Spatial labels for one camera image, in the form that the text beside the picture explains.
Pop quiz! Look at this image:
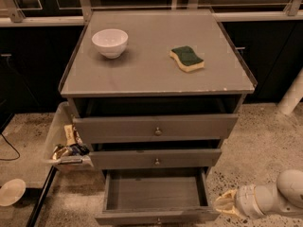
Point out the dark blue snack packet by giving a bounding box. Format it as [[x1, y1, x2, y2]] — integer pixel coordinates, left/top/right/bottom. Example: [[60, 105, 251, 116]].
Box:
[[69, 144, 89, 156]]

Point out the grey middle drawer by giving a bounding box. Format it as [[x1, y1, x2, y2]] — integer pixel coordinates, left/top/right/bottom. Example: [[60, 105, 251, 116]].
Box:
[[90, 148, 222, 169]]

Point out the grey bottom drawer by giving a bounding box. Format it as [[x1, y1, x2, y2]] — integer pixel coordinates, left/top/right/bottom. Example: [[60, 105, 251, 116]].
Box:
[[96, 167, 219, 226]]

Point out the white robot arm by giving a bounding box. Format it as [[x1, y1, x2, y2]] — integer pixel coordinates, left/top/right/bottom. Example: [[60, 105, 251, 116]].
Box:
[[214, 70, 303, 219]]

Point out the tan snack packet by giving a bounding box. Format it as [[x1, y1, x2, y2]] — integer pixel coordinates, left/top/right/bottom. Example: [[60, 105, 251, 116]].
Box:
[[64, 125, 77, 146]]

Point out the white ceramic bowl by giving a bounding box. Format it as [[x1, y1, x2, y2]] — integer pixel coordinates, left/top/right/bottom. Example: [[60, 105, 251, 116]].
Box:
[[92, 28, 129, 59]]

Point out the grey drawer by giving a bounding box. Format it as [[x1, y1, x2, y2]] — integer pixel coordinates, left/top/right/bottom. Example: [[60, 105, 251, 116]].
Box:
[[73, 113, 238, 144], [96, 167, 219, 226], [90, 148, 222, 169]]

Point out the black cable on floor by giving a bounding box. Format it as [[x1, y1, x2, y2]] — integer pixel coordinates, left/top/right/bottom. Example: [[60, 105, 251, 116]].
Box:
[[0, 132, 21, 162]]

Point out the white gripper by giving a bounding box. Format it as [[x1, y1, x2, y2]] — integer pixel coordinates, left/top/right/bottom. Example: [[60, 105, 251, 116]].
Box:
[[215, 184, 266, 219]]

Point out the grey wooden drawer cabinet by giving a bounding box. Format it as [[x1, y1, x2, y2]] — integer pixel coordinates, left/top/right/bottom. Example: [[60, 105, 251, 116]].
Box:
[[58, 9, 258, 175]]

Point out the green and yellow sponge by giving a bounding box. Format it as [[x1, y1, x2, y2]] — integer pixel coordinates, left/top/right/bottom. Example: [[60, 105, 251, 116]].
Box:
[[169, 45, 205, 73]]

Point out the gold foil snack packet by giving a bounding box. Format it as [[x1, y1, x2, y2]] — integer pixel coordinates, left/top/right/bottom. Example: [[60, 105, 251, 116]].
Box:
[[51, 145, 71, 160]]

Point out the metal railing frame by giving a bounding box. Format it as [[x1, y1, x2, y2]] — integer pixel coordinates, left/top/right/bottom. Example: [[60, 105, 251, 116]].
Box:
[[0, 0, 303, 26]]

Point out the grey top drawer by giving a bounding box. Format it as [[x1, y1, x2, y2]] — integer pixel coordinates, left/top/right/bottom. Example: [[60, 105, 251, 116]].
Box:
[[73, 113, 238, 144]]

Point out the black floor rail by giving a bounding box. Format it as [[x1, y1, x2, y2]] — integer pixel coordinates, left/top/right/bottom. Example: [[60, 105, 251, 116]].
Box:
[[26, 166, 57, 227]]

